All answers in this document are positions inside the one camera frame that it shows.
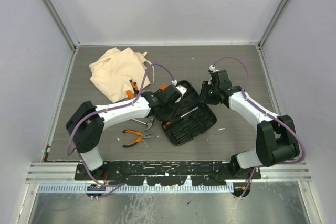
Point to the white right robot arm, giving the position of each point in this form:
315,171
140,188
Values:
276,139

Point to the perforated cable tray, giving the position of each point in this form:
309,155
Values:
90,188

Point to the small orange black screwdriver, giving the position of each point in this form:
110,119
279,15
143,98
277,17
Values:
132,85

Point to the black plastic tool case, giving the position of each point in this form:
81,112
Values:
182,130

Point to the aluminium front rail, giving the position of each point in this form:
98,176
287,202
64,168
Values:
75,172

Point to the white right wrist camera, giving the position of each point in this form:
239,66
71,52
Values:
212,69

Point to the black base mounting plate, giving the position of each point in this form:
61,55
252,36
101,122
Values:
135,173

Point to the beige cloth bag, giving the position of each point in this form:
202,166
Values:
112,72

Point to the thin orange tip screwdriver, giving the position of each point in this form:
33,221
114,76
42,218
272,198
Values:
192,110

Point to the orange black needle-nose pliers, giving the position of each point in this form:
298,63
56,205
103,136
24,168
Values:
138,137

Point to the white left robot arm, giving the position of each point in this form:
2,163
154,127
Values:
89,121

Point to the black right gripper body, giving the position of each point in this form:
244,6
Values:
213,90

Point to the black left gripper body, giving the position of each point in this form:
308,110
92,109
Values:
171,110

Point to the black handle claw hammer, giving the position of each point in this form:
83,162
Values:
147,124

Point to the large orange handle screwdriver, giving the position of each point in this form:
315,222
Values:
130,94

